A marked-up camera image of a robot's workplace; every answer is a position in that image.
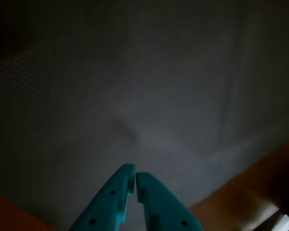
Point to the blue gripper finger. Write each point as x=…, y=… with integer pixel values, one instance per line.
x=161, y=207
x=106, y=207

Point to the grey rubber mat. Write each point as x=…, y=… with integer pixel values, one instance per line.
x=159, y=96

